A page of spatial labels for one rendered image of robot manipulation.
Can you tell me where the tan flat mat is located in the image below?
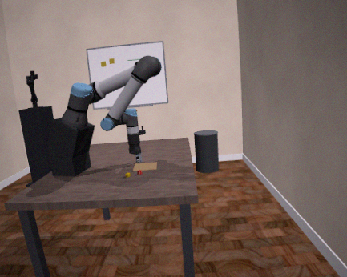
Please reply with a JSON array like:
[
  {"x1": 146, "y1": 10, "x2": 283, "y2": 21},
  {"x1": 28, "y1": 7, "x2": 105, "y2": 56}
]
[{"x1": 133, "y1": 162, "x2": 157, "y2": 171}]

